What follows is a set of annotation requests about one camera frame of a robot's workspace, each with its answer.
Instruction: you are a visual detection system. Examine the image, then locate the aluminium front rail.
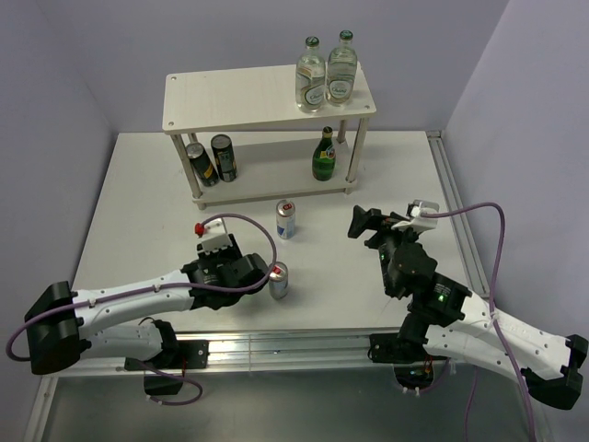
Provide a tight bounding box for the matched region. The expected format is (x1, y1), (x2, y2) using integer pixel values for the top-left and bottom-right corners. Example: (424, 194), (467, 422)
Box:
(45, 329), (525, 377)

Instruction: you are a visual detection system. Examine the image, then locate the silver blue can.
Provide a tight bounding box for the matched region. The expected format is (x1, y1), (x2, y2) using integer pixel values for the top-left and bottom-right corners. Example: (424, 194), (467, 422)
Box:
(276, 199), (295, 239)

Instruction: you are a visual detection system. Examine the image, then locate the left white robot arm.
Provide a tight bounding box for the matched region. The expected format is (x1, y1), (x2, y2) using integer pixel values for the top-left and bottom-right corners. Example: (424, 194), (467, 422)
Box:
(25, 234), (271, 375)

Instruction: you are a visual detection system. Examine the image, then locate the beige two-tier shelf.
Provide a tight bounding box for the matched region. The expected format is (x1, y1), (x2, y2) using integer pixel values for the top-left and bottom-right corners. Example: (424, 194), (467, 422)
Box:
(162, 65), (376, 209)

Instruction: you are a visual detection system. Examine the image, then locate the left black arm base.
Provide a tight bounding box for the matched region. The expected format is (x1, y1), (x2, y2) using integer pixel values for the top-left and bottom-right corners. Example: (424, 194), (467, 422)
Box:
(123, 340), (209, 406)

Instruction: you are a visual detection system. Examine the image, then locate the black yellow can left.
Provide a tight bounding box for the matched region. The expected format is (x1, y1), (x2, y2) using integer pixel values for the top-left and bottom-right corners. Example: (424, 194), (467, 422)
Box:
(186, 142), (219, 187)

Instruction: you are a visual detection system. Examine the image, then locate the black green can right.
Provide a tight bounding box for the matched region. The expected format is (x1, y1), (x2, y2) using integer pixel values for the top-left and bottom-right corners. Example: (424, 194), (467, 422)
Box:
(211, 134), (237, 182)

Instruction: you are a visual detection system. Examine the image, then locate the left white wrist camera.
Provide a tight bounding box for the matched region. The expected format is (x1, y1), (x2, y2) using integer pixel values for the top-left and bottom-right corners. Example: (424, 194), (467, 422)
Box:
(194, 218), (232, 253)

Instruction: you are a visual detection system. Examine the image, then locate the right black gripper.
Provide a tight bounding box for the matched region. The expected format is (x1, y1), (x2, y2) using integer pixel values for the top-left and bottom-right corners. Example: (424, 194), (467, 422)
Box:
(346, 204), (418, 295)

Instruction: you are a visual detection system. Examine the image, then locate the green bottle red label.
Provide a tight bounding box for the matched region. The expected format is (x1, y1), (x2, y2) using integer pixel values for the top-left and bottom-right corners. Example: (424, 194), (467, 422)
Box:
(312, 126), (336, 181)

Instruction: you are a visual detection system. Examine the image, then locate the silver can red tab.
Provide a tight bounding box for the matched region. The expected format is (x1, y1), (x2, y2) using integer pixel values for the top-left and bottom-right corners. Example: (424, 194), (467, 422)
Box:
(268, 262), (289, 300)

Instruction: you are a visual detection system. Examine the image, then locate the clear glass bottle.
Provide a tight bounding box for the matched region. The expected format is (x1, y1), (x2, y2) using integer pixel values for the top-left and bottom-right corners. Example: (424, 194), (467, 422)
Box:
(295, 36), (326, 112)
(326, 29), (358, 105)

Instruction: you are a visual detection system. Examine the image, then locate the aluminium side rail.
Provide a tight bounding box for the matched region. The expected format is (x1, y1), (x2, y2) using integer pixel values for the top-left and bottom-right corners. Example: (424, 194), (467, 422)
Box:
(425, 131), (490, 297)

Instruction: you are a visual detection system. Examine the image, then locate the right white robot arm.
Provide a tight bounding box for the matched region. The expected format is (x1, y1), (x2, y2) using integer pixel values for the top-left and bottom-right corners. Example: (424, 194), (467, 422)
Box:
(348, 200), (588, 410)

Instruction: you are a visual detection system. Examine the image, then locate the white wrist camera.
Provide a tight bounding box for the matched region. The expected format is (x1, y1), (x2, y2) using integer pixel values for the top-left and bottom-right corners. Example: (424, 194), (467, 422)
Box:
(194, 218), (232, 253)
(391, 200), (440, 234)

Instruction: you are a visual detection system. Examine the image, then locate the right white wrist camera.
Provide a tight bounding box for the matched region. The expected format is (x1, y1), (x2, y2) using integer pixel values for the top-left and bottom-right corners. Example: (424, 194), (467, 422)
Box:
(391, 200), (440, 234)

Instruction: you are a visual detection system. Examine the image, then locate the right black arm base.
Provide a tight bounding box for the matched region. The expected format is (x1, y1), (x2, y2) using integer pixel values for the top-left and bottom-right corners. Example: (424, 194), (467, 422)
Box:
(367, 332), (451, 397)

